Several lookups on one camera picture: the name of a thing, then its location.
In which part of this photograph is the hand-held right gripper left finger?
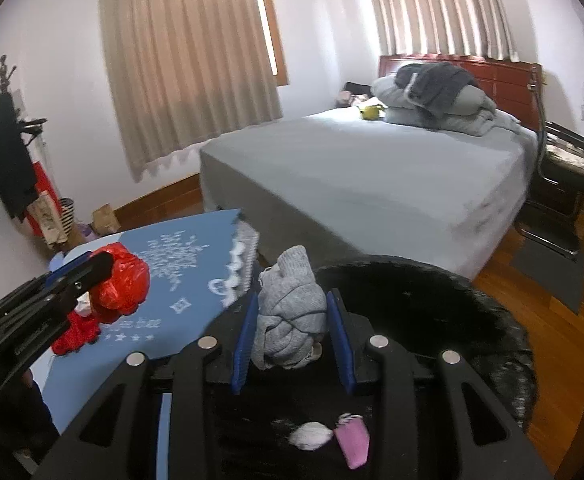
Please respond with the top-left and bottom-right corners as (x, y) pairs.
(32, 290), (260, 480)

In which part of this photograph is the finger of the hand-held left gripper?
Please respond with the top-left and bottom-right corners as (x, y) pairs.
(2, 251), (114, 346)
(0, 255), (95, 306)

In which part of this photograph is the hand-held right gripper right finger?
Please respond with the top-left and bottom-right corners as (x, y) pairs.
(326, 287), (555, 480)

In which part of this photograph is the grey cloth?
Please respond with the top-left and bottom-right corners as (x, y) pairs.
(251, 245), (329, 371)

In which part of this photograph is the orange foam net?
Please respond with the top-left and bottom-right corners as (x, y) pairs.
(52, 310), (100, 356)

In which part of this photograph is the black trash bin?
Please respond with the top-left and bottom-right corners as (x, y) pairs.
(207, 255), (538, 480)

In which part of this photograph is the person's left forearm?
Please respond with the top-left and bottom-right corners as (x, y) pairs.
(0, 370), (60, 466)

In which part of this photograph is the red plastic bag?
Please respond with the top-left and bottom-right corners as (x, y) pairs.
(89, 242), (151, 323)

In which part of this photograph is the beige printed tote bag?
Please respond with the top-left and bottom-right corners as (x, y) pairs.
(27, 192), (68, 248)

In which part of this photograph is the brown paper bag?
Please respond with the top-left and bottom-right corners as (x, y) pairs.
(92, 203), (120, 236)

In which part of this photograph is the black-white striped bag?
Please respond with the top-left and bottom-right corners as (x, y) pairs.
(59, 197), (75, 236)

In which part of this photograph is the white crumpled tissue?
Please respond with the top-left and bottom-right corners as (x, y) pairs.
(287, 421), (334, 450)

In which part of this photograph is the blue printed tablecloth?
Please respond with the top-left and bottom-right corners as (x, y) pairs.
(42, 208), (260, 480)

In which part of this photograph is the red garment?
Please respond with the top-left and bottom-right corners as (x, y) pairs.
(24, 160), (63, 236)

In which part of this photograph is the pink wrapper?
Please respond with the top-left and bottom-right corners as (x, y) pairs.
(333, 412), (371, 470)

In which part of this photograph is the black coat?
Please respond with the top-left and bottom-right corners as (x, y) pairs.
(0, 92), (40, 220)

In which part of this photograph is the grey bed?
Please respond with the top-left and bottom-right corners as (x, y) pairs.
(199, 105), (540, 281)

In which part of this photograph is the coat rack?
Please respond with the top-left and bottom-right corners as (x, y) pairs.
(0, 55), (18, 96)

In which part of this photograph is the dark grey floor mat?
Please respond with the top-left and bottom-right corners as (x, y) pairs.
(509, 237), (584, 316)

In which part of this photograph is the beige curtain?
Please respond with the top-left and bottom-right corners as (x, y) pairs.
(97, 0), (285, 183)
(362, 0), (518, 61)

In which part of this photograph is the black metal-framed chair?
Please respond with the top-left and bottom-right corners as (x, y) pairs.
(514, 67), (584, 261)

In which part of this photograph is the grey folded quilt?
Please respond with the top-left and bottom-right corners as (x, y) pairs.
(372, 76), (523, 136)

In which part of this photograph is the dark grey jacket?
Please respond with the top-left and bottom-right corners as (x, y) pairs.
(394, 62), (483, 116)

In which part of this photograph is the patterned seat cushion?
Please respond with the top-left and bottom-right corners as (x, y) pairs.
(544, 142), (584, 171)

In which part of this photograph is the red-brown wooden headboard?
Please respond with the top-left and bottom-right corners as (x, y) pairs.
(378, 55), (543, 133)

